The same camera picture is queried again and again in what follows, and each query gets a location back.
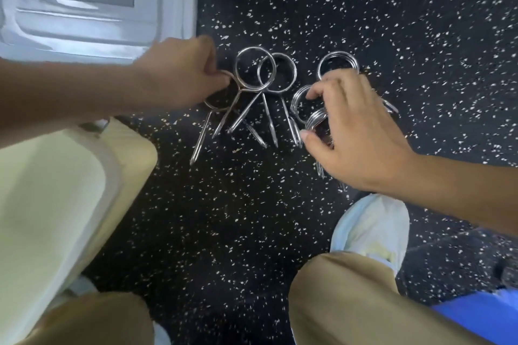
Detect person's right hand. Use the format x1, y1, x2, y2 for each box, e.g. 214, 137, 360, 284
300, 70, 422, 194

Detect person's left hand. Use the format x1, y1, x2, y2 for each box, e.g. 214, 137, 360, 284
135, 35, 232, 109

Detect steel spring barbell collar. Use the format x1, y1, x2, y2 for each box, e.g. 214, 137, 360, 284
289, 84, 321, 149
189, 70, 268, 166
304, 109, 349, 192

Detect person's left forearm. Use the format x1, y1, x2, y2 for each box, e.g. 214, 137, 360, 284
0, 56, 141, 149

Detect person's right forearm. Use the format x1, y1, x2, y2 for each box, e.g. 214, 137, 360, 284
407, 153, 518, 237

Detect row of metal clamp rings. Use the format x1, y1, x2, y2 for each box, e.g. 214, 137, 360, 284
212, 46, 400, 148

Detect white shoe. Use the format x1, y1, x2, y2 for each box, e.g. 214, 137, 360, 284
329, 194, 410, 277

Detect tan trousers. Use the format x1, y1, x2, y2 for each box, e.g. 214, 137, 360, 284
24, 253, 495, 345

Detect cream plastic bin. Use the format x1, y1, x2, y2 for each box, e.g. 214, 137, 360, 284
0, 118, 159, 345

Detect blue plastic object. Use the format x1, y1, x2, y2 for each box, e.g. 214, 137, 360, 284
430, 288, 518, 345

